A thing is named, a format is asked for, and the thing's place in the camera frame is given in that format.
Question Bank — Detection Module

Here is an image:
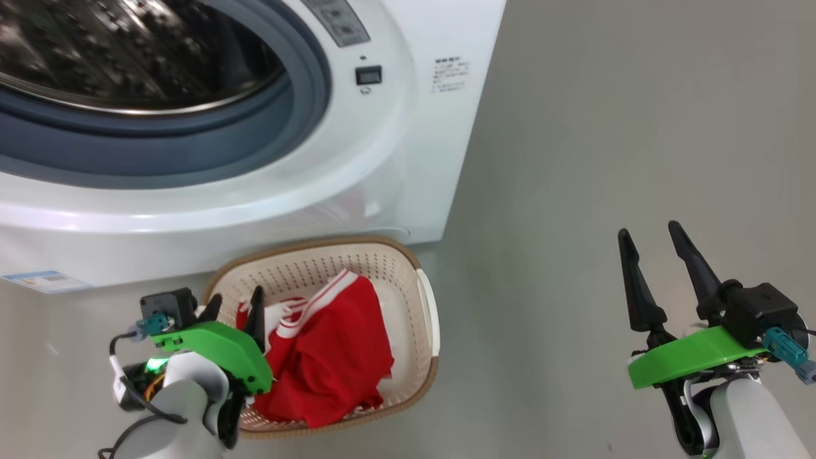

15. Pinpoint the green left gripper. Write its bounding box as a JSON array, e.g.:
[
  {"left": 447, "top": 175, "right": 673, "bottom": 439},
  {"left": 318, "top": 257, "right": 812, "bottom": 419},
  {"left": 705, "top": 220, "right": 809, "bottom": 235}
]
[{"left": 151, "top": 285, "right": 275, "bottom": 395}]

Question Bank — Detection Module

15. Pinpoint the white front-load washing machine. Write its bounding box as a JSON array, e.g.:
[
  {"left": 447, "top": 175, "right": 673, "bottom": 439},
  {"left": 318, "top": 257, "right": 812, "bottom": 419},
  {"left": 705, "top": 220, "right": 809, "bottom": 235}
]
[{"left": 0, "top": 0, "right": 507, "bottom": 294}]

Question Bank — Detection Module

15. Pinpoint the black left cable teal plug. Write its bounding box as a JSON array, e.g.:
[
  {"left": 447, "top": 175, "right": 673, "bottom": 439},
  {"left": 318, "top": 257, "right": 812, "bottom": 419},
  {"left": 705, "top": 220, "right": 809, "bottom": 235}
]
[{"left": 99, "top": 312, "right": 189, "bottom": 459}]

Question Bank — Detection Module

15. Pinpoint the grey warning label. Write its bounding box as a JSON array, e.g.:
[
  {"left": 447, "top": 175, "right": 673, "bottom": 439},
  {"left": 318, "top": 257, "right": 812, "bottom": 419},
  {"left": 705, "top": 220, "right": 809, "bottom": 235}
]
[{"left": 300, "top": 0, "right": 372, "bottom": 48}]

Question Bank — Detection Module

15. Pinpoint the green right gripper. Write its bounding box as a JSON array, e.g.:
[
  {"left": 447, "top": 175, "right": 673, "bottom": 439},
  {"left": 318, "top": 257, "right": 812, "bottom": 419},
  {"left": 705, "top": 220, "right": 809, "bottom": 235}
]
[{"left": 617, "top": 221, "right": 769, "bottom": 391}]

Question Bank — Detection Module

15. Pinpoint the blue energy label sticker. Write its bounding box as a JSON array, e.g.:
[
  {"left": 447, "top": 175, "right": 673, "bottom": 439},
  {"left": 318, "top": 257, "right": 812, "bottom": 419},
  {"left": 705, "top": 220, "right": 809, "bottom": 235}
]
[{"left": 0, "top": 270, "right": 93, "bottom": 295}]

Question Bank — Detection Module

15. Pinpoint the cream perforated basket brown rim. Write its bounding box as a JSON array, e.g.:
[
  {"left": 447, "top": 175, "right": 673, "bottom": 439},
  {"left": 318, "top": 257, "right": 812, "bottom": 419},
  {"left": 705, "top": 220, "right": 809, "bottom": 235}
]
[{"left": 203, "top": 236, "right": 441, "bottom": 439}]

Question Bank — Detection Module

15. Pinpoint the red white-trimmed jersey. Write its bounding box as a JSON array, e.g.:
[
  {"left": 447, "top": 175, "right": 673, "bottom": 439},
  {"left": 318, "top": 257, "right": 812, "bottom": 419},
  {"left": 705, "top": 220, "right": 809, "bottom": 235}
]
[{"left": 236, "top": 269, "right": 396, "bottom": 429}]

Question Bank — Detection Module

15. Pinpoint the perforated steel washer drum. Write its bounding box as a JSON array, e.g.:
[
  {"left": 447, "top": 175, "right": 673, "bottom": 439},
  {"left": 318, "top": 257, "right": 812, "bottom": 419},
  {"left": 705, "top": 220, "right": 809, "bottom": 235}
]
[{"left": 0, "top": 0, "right": 286, "bottom": 117}]

